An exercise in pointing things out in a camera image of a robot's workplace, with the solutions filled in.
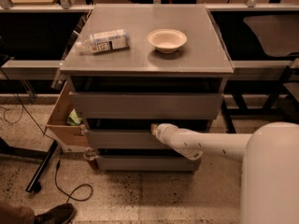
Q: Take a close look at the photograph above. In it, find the grey drawer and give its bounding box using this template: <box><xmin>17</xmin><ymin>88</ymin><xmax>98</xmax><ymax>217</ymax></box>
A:
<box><xmin>69</xmin><ymin>91</ymin><xmax>223</xmax><ymax>119</ymax></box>
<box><xmin>96</xmin><ymin>156</ymin><xmax>201</xmax><ymax>172</ymax></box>
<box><xmin>85</xmin><ymin>130</ymin><xmax>167</xmax><ymax>149</ymax></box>

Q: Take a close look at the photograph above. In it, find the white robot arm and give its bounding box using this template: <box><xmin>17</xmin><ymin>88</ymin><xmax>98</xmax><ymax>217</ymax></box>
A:
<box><xmin>151</xmin><ymin>122</ymin><xmax>299</xmax><ymax>224</ymax></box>

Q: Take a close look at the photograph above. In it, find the grey bottom drawer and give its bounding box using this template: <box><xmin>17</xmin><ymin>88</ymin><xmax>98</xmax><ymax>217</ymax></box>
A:
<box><xmin>96</xmin><ymin>156</ymin><xmax>201</xmax><ymax>172</ymax></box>

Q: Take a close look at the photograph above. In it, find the grey drawer cabinet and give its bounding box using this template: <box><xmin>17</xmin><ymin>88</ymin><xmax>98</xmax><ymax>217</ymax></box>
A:
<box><xmin>61</xmin><ymin>4</ymin><xmax>234</xmax><ymax>158</ymax></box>

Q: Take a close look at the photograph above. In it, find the grey top drawer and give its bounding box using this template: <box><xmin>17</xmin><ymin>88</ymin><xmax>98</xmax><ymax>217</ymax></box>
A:
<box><xmin>69</xmin><ymin>91</ymin><xmax>223</xmax><ymax>119</ymax></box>

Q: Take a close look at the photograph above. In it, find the clear glass jar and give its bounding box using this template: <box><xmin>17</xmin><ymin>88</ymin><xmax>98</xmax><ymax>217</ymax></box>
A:
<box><xmin>83</xmin><ymin>147</ymin><xmax>98</xmax><ymax>170</ymax></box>

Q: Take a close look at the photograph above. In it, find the black desk leg right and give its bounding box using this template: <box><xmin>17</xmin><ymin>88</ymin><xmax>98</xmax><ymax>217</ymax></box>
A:
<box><xmin>221</xmin><ymin>91</ymin><xmax>263</xmax><ymax>133</ymax></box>

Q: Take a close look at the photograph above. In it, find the black desk leg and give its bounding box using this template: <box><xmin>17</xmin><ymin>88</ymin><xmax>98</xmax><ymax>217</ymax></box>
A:
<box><xmin>221</xmin><ymin>91</ymin><xmax>263</xmax><ymax>133</ymax></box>
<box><xmin>0</xmin><ymin>138</ymin><xmax>58</xmax><ymax>193</ymax></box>

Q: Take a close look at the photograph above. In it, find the green crumpled bag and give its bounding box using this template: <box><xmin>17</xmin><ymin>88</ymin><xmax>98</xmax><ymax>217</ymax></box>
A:
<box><xmin>67</xmin><ymin>109</ymin><xmax>82</xmax><ymax>126</ymax></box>

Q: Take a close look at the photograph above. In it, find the cardboard box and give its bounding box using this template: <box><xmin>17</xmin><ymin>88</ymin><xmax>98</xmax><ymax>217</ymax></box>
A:
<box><xmin>46</xmin><ymin>83</ymin><xmax>89</xmax><ymax>152</ymax></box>

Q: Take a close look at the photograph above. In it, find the white paper bowl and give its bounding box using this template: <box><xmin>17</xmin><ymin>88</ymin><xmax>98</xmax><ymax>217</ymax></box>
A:
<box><xmin>148</xmin><ymin>29</ymin><xmax>187</xmax><ymax>54</ymax></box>

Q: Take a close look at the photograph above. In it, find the plastic water bottle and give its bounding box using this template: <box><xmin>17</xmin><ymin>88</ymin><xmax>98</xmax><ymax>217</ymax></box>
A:
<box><xmin>75</xmin><ymin>29</ymin><xmax>130</xmax><ymax>54</ymax></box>

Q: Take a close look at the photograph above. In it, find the black shoe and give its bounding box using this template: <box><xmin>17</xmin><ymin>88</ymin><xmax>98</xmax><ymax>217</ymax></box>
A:
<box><xmin>34</xmin><ymin>203</ymin><xmax>76</xmax><ymax>224</ymax></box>

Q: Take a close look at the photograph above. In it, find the black desk leg left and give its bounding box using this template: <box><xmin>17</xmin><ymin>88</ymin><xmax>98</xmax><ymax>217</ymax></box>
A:
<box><xmin>0</xmin><ymin>138</ymin><xmax>58</xmax><ymax>193</ymax></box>

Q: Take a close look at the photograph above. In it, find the black office chair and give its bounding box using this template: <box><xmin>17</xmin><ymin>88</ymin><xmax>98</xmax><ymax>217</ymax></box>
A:
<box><xmin>242</xmin><ymin>14</ymin><xmax>299</xmax><ymax>123</ymax></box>

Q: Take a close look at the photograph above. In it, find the brown trouser leg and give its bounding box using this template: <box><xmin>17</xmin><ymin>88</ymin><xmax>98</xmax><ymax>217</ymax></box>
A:
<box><xmin>0</xmin><ymin>202</ymin><xmax>35</xmax><ymax>224</ymax></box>

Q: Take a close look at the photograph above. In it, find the black floor cable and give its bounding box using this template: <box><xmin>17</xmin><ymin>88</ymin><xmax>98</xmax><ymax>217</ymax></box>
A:
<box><xmin>0</xmin><ymin>68</ymin><xmax>93</xmax><ymax>203</ymax></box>

